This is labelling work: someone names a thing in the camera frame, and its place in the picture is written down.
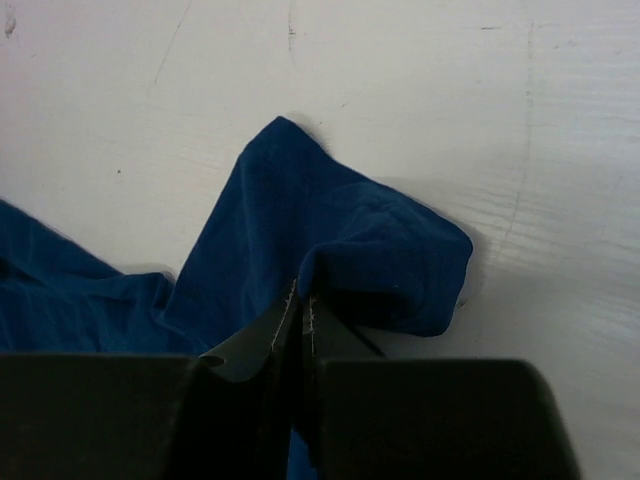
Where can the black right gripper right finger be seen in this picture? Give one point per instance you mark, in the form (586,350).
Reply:
(324,337)

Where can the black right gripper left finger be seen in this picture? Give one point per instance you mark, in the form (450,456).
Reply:
(255,370)

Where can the blue printed t shirt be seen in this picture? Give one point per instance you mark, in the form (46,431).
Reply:
(101,371)

